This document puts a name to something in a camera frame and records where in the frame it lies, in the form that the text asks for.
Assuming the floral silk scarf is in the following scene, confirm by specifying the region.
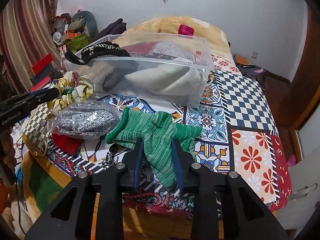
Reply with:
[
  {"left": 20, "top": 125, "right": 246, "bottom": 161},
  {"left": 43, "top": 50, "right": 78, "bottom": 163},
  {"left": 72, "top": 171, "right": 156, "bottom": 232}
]
[{"left": 47, "top": 72, "right": 94, "bottom": 115}]

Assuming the grey knit item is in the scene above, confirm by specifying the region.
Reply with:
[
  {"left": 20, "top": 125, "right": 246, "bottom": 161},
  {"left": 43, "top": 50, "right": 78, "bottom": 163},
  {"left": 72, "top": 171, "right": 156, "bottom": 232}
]
[{"left": 48, "top": 100, "right": 122, "bottom": 140}]

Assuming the red velvet pouch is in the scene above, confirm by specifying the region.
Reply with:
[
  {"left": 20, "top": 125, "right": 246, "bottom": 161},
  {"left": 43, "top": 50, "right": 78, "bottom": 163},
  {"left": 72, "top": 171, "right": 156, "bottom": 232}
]
[{"left": 52, "top": 133, "right": 83, "bottom": 155}]

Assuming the green knit cloth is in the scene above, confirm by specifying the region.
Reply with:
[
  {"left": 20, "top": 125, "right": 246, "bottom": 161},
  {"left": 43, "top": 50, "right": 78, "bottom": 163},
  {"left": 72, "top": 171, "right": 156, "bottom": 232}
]
[{"left": 105, "top": 108, "right": 202, "bottom": 189}]

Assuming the white drawstring pouch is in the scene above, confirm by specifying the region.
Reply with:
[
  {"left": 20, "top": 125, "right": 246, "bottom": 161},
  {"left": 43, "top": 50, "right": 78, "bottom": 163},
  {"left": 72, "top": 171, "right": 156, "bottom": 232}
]
[{"left": 125, "top": 63, "right": 208, "bottom": 98}]

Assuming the clear plastic storage box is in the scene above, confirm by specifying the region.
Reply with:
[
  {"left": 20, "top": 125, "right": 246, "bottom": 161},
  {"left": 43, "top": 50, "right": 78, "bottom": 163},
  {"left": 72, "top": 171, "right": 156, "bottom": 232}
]
[{"left": 63, "top": 31, "right": 214, "bottom": 107}]

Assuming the person's left hand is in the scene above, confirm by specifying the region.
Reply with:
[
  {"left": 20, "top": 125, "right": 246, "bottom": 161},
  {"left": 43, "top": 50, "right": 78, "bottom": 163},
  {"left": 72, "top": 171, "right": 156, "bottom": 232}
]
[{"left": 1, "top": 127, "right": 17, "bottom": 168}]

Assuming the checkered pouch with gold tie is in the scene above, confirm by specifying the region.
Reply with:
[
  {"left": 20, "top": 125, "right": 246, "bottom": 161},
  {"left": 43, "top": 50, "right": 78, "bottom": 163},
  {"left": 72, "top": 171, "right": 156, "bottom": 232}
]
[{"left": 22, "top": 103, "right": 53, "bottom": 157}]

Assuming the red box stack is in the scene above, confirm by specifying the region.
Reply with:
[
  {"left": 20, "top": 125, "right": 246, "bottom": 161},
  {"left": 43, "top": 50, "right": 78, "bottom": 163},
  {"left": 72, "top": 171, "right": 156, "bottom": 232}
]
[{"left": 29, "top": 54, "right": 54, "bottom": 92}]

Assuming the patchwork patterned tablecloth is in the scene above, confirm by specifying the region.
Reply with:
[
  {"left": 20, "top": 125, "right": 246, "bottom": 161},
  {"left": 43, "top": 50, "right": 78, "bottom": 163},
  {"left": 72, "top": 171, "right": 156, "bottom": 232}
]
[{"left": 47, "top": 55, "right": 292, "bottom": 217}]

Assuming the green gift box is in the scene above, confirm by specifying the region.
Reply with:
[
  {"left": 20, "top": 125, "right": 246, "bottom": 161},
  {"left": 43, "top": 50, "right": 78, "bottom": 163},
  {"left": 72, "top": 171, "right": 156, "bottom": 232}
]
[{"left": 67, "top": 33, "right": 91, "bottom": 53}]

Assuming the striped red gold curtain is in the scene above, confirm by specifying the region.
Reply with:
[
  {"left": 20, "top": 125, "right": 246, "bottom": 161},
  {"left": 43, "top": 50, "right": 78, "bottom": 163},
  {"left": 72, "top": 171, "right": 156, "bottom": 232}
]
[{"left": 1, "top": 0, "right": 61, "bottom": 93}]

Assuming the grey plush toy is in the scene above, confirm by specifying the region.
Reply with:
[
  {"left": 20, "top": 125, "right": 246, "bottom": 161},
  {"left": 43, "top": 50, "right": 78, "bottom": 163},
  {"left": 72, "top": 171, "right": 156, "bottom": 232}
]
[{"left": 68, "top": 10, "right": 99, "bottom": 38}]

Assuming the dark purple clothing pile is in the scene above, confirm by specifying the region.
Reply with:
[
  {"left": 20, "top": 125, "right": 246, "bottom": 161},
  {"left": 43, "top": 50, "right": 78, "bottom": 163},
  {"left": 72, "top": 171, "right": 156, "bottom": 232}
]
[{"left": 93, "top": 18, "right": 127, "bottom": 41}]

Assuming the brown wooden door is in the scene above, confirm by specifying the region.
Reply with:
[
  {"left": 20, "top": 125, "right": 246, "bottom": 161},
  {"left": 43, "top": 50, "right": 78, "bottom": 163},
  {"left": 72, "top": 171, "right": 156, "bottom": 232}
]
[{"left": 277, "top": 8, "right": 319, "bottom": 130}]

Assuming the grey backpack on floor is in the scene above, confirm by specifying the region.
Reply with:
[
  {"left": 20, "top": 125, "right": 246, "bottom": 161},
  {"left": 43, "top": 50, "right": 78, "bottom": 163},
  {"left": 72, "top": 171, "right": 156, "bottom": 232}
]
[{"left": 233, "top": 53, "right": 267, "bottom": 81}]

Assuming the beige fleece blanket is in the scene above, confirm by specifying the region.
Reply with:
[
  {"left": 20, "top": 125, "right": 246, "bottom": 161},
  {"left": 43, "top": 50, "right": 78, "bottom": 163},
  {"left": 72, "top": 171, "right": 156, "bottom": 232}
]
[{"left": 124, "top": 16, "right": 232, "bottom": 61}]

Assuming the wall power socket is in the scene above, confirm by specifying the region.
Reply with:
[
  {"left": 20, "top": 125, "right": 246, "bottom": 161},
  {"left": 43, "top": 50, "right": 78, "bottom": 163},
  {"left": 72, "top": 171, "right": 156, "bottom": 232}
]
[{"left": 251, "top": 51, "right": 258, "bottom": 59}]

